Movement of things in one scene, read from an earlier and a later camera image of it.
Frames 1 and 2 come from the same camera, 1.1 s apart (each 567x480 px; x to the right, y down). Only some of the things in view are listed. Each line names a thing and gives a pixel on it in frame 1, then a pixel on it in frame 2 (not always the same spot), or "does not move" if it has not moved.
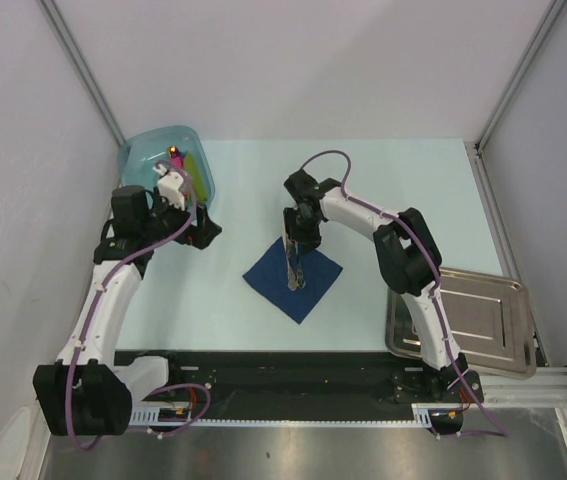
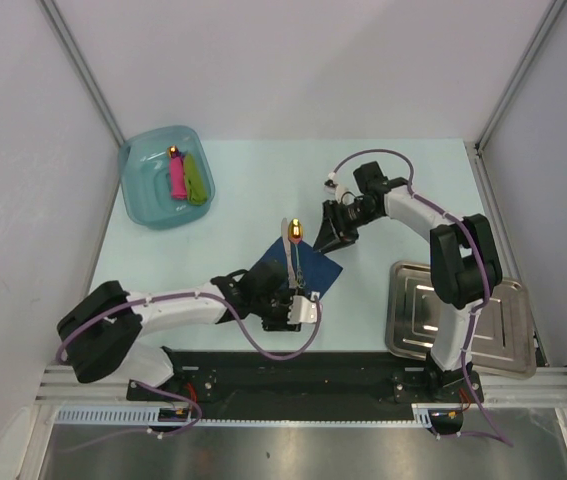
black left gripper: [201, 235] → [281, 323]
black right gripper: [310, 240] → [335, 233]
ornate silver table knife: [293, 277] does not move
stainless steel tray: [490, 321] does not move
